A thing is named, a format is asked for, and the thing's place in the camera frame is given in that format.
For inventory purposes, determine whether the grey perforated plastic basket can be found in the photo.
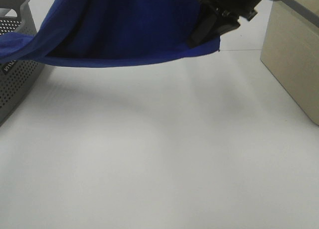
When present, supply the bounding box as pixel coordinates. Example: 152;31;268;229
0;0;44;124

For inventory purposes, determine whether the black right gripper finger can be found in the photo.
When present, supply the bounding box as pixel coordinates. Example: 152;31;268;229
187;12;217;48

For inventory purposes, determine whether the beige storage box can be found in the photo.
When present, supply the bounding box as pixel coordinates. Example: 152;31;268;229
261;0;319;124

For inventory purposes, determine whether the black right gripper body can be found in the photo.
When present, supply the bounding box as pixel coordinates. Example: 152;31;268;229
197;0;261;37

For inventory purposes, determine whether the blue microfiber towel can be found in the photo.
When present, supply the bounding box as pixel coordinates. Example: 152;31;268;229
0;0;220;68

